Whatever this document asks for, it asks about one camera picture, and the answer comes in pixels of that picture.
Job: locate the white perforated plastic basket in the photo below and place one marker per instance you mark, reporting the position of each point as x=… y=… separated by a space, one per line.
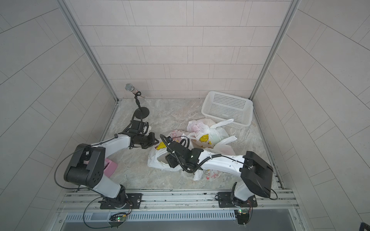
x=220 y=107

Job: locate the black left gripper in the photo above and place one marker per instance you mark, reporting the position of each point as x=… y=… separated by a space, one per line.
x=152 y=142

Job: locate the pink translucent plastic bag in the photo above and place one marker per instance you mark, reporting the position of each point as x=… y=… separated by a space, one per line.
x=197 y=130

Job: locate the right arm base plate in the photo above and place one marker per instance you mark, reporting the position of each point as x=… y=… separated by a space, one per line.
x=229 y=200

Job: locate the right green circuit board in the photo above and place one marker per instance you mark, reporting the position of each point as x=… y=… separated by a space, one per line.
x=243 y=216

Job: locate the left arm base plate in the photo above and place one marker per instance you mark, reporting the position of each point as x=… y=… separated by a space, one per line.
x=127 y=201

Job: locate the pink box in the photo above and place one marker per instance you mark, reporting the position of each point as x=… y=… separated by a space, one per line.
x=109 y=167

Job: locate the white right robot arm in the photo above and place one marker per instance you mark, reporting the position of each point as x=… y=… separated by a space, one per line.
x=255 y=173

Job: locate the green circuit board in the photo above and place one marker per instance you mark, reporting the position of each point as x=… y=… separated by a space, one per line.
x=243 y=216
x=119 y=217

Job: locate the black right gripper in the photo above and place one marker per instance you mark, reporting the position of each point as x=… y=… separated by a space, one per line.
x=170 y=160

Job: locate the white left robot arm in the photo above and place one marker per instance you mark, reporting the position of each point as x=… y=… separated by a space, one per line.
x=87 y=164

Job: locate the silver microphone on black stand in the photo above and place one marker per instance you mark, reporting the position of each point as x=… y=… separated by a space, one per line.
x=141 y=112

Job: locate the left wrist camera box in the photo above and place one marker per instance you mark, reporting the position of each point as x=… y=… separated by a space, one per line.
x=139 y=127

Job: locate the white translucent plastic bag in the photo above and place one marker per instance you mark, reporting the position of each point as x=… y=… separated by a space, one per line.
x=219 y=144

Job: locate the cartoon printed plastic bag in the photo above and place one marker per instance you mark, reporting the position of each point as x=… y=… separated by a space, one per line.
x=209 y=175

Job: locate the aluminium mounting rail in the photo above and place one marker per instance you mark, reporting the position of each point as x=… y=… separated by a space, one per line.
x=175 y=200

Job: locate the left green circuit board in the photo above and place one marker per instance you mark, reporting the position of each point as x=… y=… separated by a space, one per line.
x=119 y=217

